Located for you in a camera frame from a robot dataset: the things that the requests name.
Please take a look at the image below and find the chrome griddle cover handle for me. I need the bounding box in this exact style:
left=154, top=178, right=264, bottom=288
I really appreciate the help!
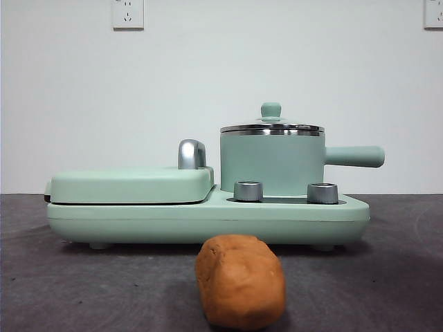
left=177, top=138, right=208, bottom=170

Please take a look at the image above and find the mint green breakfast maker base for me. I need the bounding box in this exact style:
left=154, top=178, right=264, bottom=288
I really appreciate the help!
left=46, top=184, right=370, bottom=251

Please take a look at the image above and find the mint green pot with handle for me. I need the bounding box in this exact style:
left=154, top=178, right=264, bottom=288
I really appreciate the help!
left=219, top=129, right=386, bottom=195

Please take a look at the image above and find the silver control knob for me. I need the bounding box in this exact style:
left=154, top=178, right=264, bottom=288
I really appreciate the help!
left=307, top=182, right=339, bottom=204
left=233, top=180, right=264, bottom=202

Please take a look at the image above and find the mint green griddle cover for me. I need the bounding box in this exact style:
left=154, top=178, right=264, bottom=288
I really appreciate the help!
left=44, top=165, right=215, bottom=205

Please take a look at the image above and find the white wall socket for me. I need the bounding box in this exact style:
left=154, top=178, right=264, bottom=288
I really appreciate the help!
left=111, top=0, right=145, bottom=31
left=423, top=0, right=443, bottom=30

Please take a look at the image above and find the glass lid with green knob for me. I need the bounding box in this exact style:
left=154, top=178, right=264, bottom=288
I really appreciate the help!
left=220, top=101, right=325, bottom=134

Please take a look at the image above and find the brown potato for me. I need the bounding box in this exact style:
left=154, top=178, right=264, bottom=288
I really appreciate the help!
left=195, top=234, right=287, bottom=329

